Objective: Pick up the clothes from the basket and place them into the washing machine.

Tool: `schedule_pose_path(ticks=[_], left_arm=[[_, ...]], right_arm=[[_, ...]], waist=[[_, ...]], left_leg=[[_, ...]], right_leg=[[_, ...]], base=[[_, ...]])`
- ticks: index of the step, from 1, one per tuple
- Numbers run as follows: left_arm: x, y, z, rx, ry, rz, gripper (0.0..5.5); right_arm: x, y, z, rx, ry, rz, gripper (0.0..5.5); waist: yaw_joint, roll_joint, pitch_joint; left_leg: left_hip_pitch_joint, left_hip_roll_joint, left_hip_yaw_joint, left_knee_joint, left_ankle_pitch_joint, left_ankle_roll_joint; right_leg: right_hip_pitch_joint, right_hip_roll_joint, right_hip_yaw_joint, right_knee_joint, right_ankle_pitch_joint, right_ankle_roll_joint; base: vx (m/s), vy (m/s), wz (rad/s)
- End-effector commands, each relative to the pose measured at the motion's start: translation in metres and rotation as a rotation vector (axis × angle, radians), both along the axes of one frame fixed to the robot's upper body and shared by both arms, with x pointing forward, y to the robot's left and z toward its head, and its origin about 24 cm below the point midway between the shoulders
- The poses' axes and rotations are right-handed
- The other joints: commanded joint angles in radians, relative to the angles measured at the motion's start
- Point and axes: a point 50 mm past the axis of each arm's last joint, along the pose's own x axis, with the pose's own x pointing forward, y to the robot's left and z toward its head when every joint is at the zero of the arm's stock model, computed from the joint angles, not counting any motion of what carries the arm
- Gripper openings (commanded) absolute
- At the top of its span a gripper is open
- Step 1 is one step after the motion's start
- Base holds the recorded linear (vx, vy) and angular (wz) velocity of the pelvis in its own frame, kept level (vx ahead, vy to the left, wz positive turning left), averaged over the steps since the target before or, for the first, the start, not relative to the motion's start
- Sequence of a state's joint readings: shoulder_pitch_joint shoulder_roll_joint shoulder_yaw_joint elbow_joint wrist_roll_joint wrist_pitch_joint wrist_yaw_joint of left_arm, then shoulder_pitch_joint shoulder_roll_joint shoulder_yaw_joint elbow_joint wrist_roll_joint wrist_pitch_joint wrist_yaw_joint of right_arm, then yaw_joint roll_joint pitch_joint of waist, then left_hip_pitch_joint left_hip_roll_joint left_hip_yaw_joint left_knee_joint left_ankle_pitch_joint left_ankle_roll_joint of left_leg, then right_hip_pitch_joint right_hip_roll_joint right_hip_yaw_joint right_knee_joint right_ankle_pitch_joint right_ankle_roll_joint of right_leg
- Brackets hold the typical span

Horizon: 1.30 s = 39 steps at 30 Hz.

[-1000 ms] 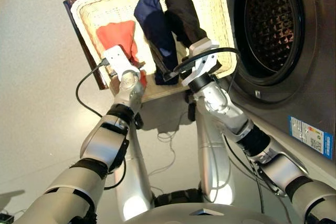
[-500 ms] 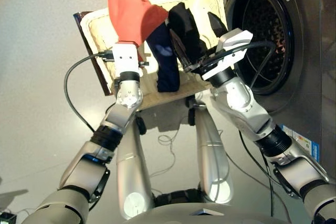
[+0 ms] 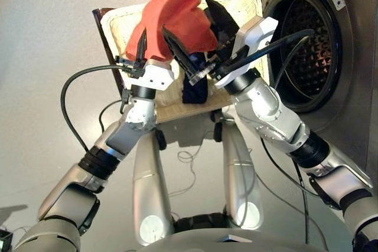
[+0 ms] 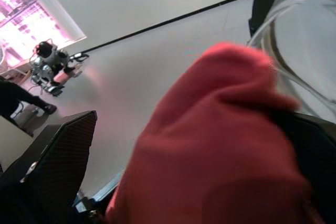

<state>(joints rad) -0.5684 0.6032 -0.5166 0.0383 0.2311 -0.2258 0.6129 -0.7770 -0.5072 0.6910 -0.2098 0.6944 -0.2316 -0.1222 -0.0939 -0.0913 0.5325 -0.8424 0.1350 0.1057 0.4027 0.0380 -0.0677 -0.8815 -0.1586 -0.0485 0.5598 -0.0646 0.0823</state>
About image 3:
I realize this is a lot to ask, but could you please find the red cloth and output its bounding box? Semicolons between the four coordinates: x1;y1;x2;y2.
125;0;218;63

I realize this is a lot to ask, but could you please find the dark blue cloth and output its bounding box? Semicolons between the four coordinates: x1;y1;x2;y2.
181;53;210;105

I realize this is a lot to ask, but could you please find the pale woven basket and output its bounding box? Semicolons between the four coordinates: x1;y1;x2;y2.
100;0;269;125

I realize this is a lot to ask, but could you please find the grey washing machine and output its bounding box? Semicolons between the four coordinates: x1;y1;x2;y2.
206;0;378;176

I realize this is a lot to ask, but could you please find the silver robot leg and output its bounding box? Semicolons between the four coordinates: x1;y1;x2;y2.
221;122;264;231
132;132;175;247

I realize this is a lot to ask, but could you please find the grey robot torso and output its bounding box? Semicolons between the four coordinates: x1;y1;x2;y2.
141;213;328;252

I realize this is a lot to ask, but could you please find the small black floor device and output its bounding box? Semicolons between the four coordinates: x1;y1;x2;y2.
0;230;14;250

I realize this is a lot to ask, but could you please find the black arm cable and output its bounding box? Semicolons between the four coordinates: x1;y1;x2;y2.
60;64;145;152
212;29;317;244

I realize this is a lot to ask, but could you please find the thin grey floor cable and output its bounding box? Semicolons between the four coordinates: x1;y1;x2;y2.
170;133;199;197

